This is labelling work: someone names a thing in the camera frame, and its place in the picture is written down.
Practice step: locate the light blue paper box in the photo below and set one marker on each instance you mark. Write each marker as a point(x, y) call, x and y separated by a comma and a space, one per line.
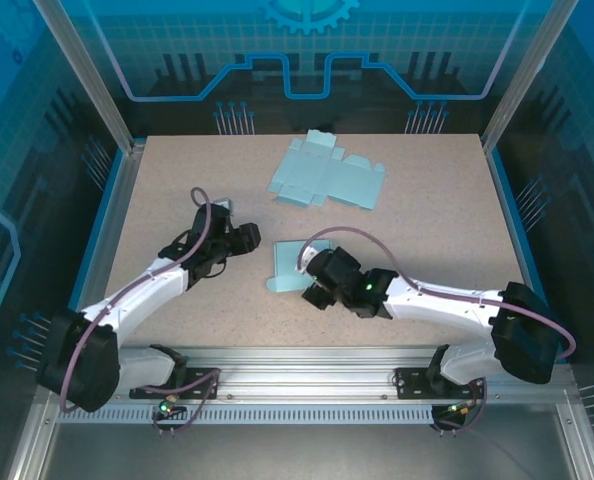
point(327, 175)
point(284, 265)

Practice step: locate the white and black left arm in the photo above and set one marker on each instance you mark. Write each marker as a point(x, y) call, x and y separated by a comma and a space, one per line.
point(142, 300)

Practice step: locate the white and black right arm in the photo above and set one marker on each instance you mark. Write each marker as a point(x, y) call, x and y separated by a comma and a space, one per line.
point(442, 310)

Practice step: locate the blue table edge strip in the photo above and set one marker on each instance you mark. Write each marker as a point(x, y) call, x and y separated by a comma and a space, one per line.
point(89, 245)
point(524, 250)

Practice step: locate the small green-lit circuit board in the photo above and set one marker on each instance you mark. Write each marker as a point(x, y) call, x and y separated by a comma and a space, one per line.
point(166, 407)
point(454, 410)

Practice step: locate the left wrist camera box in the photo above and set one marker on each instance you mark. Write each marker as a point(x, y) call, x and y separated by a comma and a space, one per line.
point(224, 205)

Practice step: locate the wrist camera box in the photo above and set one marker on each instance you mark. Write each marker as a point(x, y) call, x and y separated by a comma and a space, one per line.
point(224, 205)
point(308, 260)

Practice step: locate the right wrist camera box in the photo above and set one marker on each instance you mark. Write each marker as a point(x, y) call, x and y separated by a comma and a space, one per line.
point(308, 260)

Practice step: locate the aluminium frame crossbeam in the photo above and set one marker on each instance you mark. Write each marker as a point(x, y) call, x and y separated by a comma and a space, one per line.
point(302, 375)

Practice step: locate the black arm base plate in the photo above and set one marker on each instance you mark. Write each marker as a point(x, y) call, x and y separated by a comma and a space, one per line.
point(412, 382)
point(192, 380)

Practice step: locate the aluminium frame post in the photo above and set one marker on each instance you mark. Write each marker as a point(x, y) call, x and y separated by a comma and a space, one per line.
point(521, 75)
point(97, 75)

